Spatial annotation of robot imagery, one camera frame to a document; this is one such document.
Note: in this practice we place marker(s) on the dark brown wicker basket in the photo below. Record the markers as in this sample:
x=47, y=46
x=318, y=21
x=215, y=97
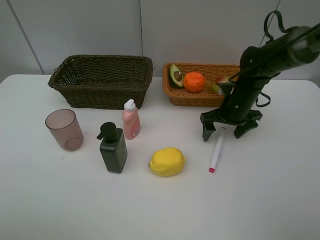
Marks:
x=103, y=81

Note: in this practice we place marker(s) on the white marker pink caps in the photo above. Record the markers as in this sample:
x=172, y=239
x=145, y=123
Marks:
x=217, y=150

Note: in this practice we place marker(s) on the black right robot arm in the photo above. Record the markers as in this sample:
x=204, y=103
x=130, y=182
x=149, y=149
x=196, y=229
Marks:
x=258, y=65

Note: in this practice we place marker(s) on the translucent pink plastic cup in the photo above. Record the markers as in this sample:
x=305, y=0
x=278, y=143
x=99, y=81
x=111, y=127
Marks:
x=64, y=127

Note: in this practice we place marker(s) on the green red mango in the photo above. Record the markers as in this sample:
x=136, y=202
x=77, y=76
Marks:
x=218, y=82

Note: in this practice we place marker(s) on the orange wicker basket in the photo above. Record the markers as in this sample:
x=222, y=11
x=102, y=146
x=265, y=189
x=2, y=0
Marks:
x=205, y=98

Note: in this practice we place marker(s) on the halved avocado with pit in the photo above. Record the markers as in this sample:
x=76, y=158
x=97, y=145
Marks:
x=176, y=78

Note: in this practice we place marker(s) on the dark green pump bottle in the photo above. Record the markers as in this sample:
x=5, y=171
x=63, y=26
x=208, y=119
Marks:
x=113, y=147

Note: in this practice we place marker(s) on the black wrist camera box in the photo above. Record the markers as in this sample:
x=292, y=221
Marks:
x=225, y=88

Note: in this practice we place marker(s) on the yellow lemon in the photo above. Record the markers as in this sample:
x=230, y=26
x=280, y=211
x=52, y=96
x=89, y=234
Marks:
x=167, y=162

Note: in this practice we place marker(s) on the pink squeeze bottle white cap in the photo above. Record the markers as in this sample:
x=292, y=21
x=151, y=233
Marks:
x=131, y=120

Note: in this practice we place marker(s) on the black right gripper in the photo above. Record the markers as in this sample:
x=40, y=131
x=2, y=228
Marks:
x=235, y=107

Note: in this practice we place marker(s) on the orange fruit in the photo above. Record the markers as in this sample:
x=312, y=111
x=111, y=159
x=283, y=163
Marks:
x=194, y=82

